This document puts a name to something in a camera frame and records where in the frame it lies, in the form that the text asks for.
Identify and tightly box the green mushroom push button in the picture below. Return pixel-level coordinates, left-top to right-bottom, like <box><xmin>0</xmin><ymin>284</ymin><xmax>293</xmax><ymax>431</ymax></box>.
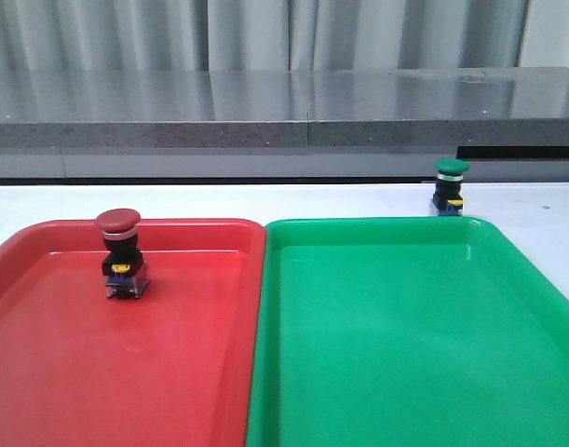
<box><xmin>430</xmin><ymin>158</ymin><xmax>469</xmax><ymax>216</ymax></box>

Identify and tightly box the red mushroom push button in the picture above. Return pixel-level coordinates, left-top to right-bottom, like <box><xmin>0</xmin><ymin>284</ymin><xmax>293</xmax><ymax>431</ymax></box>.
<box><xmin>95</xmin><ymin>208</ymin><xmax>149</xmax><ymax>299</ymax></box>

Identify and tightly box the green plastic tray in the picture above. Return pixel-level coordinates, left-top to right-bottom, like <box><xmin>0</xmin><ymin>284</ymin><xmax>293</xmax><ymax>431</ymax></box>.
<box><xmin>246</xmin><ymin>217</ymin><xmax>569</xmax><ymax>446</ymax></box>

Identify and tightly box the red plastic tray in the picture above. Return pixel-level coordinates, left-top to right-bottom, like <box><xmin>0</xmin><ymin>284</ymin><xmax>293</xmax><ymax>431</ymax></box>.
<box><xmin>0</xmin><ymin>219</ymin><xmax>265</xmax><ymax>446</ymax></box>

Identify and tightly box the grey stone counter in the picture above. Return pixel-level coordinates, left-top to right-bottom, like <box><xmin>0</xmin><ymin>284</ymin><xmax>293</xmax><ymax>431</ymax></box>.
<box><xmin>0</xmin><ymin>68</ymin><xmax>569</xmax><ymax>183</ymax></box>

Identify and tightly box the grey pleated curtain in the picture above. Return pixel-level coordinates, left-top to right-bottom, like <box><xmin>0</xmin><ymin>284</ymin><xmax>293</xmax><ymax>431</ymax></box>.
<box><xmin>0</xmin><ymin>1</ymin><xmax>569</xmax><ymax>71</ymax></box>

